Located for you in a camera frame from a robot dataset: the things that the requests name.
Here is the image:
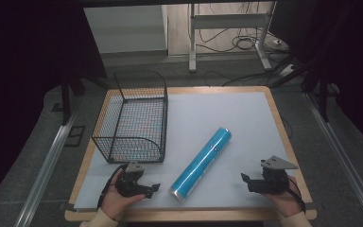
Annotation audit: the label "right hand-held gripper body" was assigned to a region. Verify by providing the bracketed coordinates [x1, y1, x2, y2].
[248, 155, 299, 195]

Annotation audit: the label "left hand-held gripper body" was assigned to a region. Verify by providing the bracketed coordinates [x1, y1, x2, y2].
[116, 161, 147, 199]

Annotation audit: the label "blue film roll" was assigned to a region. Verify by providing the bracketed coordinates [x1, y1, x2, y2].
[169, 127, 233, 203]

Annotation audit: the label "black wire mesh basket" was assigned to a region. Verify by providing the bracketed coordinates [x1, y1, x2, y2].
[91, 69, 169, 165]

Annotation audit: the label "person's left hand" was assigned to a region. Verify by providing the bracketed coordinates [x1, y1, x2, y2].
[100, 171, 147, 221]

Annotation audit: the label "person's right hand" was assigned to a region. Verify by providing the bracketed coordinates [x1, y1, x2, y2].
[262, 175, 304, 219]

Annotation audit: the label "pale grey table mat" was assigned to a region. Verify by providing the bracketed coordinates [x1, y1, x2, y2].
[73, 91, 298, 211]

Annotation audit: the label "black metal stand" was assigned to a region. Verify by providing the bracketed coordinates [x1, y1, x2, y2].
[60, 70, 108, 127]
[268, 53, 341, 123]

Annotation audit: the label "white power strip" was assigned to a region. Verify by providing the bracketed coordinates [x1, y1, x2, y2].
[278, 63, 298, 79]

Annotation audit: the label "dark curtain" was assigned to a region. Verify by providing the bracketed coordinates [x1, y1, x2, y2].
[0, 0, 108, 209]
[268, 0, 363, 155]

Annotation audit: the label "pale grey cabinet panel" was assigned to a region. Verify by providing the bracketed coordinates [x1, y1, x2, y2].
[83, 4, 168, 55]

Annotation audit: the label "left hand-held gripper cable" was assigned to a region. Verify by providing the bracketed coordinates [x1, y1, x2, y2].
[96, 163, 130, 210]

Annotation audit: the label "hand-held gripper cable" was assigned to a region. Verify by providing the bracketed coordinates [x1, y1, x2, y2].
[96, 163, 130, 210]
[285, 184, 307, 213]

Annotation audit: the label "right hand-held gripper cable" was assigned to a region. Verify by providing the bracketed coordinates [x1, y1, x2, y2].
[285, 184, 307, 213]

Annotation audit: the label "black floor frame plate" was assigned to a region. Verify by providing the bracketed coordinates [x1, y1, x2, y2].
[63, 125, 86, 148]

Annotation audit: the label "metal floor rail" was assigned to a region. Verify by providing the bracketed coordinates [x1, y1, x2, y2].
[13, 97, 82, 227]
[304, 93, 363, 226]

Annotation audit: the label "black floor cables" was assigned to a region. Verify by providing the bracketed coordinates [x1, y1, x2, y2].
[187, 2, 292, 88]

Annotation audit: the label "white metal desk frame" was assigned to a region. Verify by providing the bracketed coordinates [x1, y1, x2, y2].
[187, 1, 278, 73]

